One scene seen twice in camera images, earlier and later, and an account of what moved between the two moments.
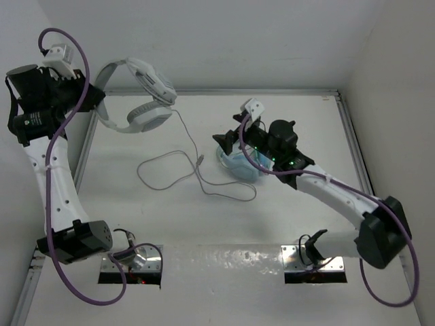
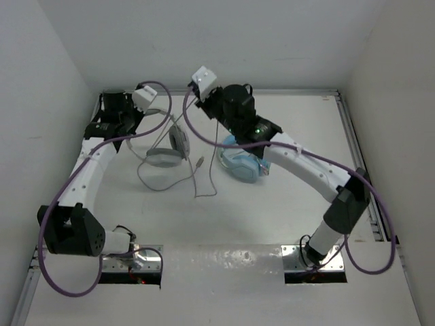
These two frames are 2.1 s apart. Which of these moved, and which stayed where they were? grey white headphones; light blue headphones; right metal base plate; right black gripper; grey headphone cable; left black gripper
Moved: grey white headphones; left black gripper; grey headphone cable; right black gripper
Stayed: right metal base plate; light blue headphones
